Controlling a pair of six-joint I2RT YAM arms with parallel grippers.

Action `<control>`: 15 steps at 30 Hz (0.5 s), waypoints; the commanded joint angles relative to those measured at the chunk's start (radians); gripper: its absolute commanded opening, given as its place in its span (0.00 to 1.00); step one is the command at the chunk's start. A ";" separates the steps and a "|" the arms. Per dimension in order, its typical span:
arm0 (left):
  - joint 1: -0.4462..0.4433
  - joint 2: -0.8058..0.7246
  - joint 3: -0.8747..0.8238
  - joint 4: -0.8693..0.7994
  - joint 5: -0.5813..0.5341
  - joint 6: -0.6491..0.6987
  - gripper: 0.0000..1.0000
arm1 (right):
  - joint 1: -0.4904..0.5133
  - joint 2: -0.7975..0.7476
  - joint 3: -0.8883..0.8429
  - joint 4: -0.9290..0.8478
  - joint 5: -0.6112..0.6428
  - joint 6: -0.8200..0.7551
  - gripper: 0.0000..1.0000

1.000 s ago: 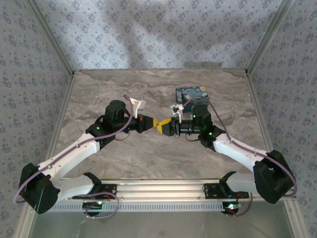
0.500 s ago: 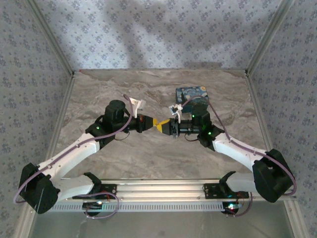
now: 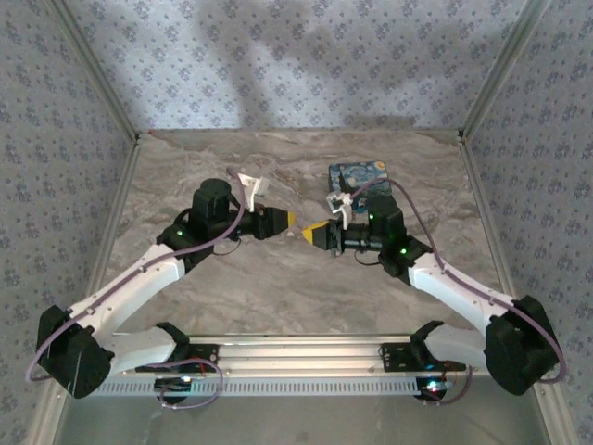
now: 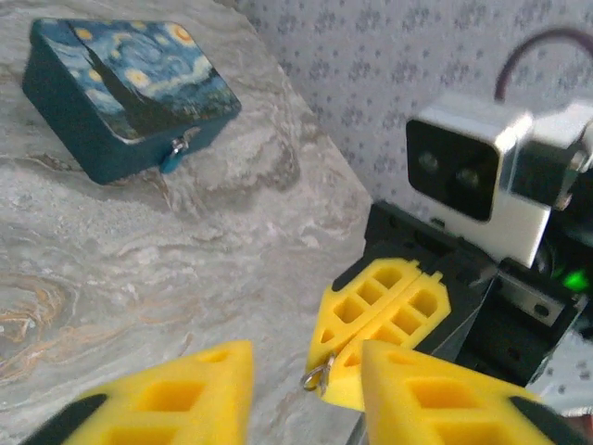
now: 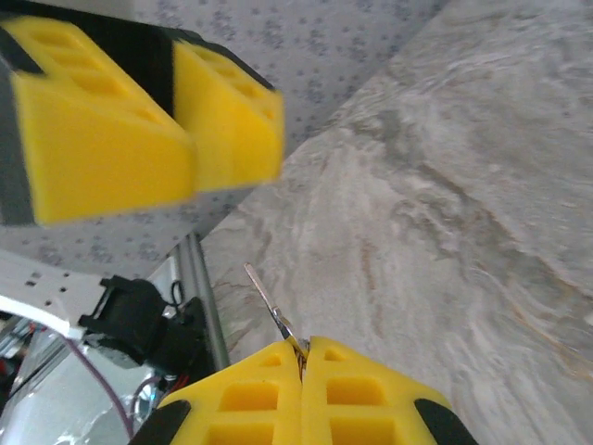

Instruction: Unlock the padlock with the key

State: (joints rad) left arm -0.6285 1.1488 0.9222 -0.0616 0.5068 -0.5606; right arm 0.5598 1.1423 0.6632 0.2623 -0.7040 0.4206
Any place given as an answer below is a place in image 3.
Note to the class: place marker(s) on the aluminium mounting rail beam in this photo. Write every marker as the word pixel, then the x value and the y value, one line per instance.
pixel 296 357

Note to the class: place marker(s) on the aluminium corner post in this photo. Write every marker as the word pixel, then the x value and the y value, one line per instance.
pixel 502 74
pixel 99 74

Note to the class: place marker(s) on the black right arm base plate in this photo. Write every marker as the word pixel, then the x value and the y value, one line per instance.
pixel 398 354

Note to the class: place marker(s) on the starry night print box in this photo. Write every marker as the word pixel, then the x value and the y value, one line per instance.
pixel 359 174

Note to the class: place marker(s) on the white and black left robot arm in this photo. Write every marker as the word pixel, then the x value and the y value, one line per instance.
pixel 129 283

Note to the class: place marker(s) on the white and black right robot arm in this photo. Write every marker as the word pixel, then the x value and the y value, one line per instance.
pixel 445 287

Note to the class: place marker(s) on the aluminium table side rail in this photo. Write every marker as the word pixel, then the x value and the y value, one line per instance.
pixel 491 218
pixel 111 222

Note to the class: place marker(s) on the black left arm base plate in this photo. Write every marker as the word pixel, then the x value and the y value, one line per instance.
pixel 199 352

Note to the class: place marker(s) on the grey metal bottom panel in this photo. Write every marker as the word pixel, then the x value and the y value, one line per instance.
pixel 296 422

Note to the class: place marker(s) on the control board with green light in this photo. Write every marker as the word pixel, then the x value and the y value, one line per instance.
pixel 433 387
pixel 173 387

